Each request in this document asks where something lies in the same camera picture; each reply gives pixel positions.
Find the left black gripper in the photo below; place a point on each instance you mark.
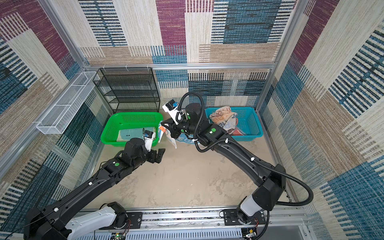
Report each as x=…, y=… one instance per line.
x=153, y=158

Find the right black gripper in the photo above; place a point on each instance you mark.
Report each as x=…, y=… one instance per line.
x=173, y=128

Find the blue rabbit print towel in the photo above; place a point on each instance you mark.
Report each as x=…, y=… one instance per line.
x=165, y=134

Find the pale yellow teal towel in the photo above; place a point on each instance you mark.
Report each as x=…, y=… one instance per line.
x=127, y=134

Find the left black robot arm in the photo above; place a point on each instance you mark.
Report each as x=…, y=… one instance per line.
x=58, y=221

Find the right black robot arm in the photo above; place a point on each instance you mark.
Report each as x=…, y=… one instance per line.
x=269, y=179

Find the green plastic basket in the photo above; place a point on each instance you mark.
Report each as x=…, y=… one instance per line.
x=132, y=120

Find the pink orange print towel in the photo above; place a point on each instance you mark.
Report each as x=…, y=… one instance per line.
x=225, y=118

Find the teal plastic basket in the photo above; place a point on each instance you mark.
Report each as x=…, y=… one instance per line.
x=248, y=127

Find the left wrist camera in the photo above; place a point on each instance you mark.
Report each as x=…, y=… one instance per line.
x=149, y=137

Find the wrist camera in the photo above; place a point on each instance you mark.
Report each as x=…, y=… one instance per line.
x=149, y=137
x=172, y=108

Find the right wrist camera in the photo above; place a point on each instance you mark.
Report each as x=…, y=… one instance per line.
x=172, y=108

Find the black wire shelf rack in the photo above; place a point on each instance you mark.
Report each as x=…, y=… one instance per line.
x=128, y=89

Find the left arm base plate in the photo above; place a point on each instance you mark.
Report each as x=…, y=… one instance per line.
x=130, y=220

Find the aluminium front rail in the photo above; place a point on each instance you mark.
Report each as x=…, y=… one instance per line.
x=208, y=218

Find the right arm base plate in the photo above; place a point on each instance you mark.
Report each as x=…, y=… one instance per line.
x=234, y=217

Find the white wire mesh tray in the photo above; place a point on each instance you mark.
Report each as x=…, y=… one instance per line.
x=58, y=118

